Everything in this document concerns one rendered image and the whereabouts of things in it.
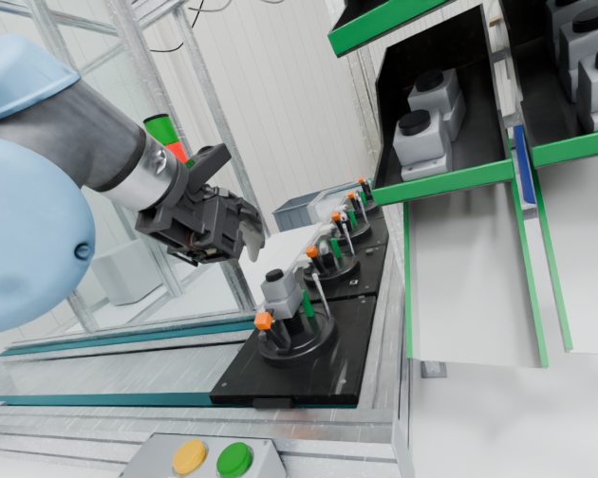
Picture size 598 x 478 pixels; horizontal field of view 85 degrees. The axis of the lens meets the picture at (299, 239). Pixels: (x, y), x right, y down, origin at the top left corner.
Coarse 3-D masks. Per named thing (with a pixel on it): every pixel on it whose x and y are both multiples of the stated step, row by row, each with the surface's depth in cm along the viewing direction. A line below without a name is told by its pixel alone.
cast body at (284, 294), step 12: (276, 276) 52; (288, 276) 53; (264, 288) 53; (276, 288) 52; (288, 288) 52; (300, 288) 56; (276, 300) 53; (288, 300) 52; (300, 300) 55; (276, 312) 52; (288, 312) 51
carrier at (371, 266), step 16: (336, 240) 81; (304, 256) 91; (320, 256) 78; (336, 256) 82; (352, 256) 79; (368, 256) 81; (384, 256) 81; (304, 272) 79; (336, 272) 74; (352, 272) 74; (368, 272) 73; (304, 288) 76; (336, 288) 71; (352, 288) 68; (368, 288) 66
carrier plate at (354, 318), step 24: (336, 312) 62; (360, 312) 59; (360, 336) 52; (240, 360) 57; (336, 360) 49; (360, 360) 47; (216, 384) 53; (240, 384) 51; (264, 384) 49; (288, 384) 47; (312, 384) 46; (336, 384) 44; (360, 384) 44
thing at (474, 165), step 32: (448, 32) 46; (480, 32) 45; (384, 64) 47; (416, 64) 50; (448, 64) 49; (480, 64) 46; (384, 96) 45; (480, 96) 41; (384, 128) 42; (480, 128) 37; (384, 160) 41; (480, 160) 34; (384, 192) 35; (416, 192) 34; (448, 192) 33
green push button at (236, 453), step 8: (232, 448) 40; (240, 448) 39; (248, 448) 39; (224, 456) 39; (232, 456) 39; (240, 456) 38; (248, 456) 38; (216, 464) 39; (224, 464) 38; (232, 464) 38; (240, 464) 37; (248, 464) 38; (224, 472) 37; (232, 472) 37; (240, 472) 37
